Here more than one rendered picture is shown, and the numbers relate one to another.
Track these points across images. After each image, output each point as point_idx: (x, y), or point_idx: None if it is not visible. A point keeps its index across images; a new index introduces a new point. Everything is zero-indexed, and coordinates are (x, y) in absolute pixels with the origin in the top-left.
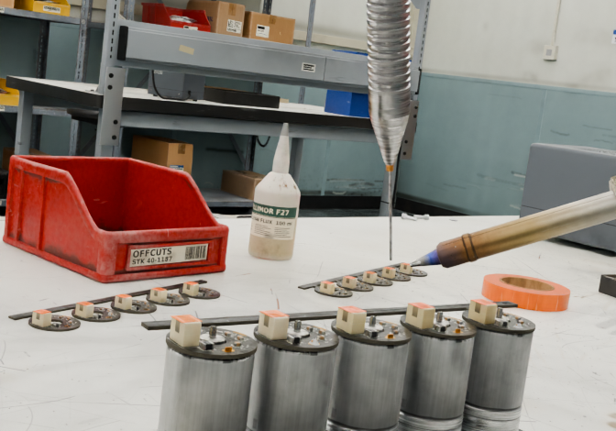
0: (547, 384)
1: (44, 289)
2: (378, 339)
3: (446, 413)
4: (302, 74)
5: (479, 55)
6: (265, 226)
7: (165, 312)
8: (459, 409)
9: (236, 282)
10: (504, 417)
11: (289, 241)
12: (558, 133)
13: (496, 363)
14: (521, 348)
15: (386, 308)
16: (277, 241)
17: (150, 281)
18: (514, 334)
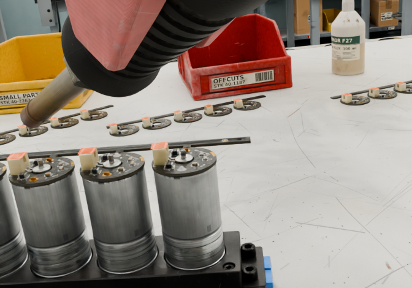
0: None
1: (154, 106)
2: (18, 181)
3: (110, 239)
4: None
5: None
6: (336, 51)
7: (203, 121)
8: (125, 236)
9: (287, 95)
10: (182, 245)
11: (355, 60)
12: None
13: (164, 200)
14: (181, 188)
15: (106, 147)
16: (345, 62)
17: (227, 98)
18: (171, 176)
